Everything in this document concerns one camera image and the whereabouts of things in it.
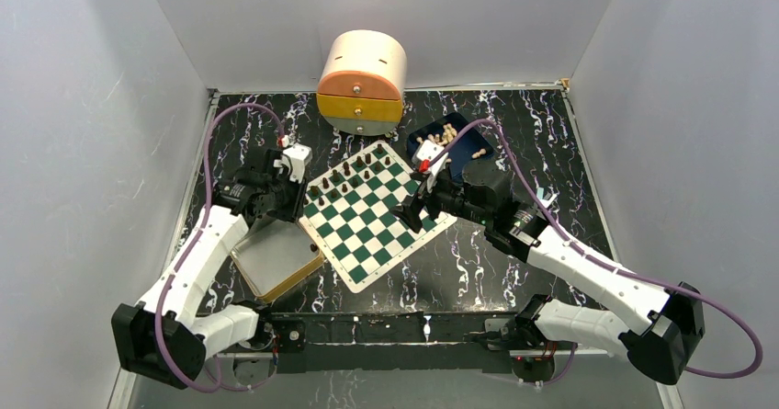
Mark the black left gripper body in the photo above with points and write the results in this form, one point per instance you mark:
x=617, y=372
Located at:
x=286, y=197

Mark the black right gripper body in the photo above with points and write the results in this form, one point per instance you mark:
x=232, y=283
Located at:
x=443, y=199

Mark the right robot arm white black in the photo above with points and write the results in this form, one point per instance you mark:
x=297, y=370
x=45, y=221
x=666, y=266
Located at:
x=657, y=329

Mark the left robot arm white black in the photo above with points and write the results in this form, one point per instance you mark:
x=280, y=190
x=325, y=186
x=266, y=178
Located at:
x=161, y=336

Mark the green white chess board mat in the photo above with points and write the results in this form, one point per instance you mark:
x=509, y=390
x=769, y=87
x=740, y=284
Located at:
x=357, y=233

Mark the pile of light chess pieces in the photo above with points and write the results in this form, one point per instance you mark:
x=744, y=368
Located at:
x=439, y=134

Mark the gold metal tin tray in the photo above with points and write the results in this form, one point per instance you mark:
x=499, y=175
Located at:
x=275, y=257

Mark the blue square tray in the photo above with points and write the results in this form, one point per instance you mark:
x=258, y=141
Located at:
x=463, y=150

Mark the light wooden pawn lone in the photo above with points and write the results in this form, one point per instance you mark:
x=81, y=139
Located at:
x=479, y=154

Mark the small white teal object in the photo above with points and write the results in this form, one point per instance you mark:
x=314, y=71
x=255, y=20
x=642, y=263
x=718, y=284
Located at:
x=546, y=197

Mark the round wooden drawer cabinet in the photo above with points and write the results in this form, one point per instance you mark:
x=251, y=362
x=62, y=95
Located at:
x=361, y=90

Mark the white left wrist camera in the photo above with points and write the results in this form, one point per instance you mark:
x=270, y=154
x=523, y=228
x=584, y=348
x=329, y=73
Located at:
x=293, y=162

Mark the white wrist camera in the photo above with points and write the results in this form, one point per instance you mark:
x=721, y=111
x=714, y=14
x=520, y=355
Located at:
x=430, y=159
x=293, y=162

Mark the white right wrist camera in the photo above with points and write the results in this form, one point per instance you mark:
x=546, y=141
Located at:
x=430, y=159

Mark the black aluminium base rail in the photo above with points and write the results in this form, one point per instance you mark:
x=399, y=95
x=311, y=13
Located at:
x=307, y=342

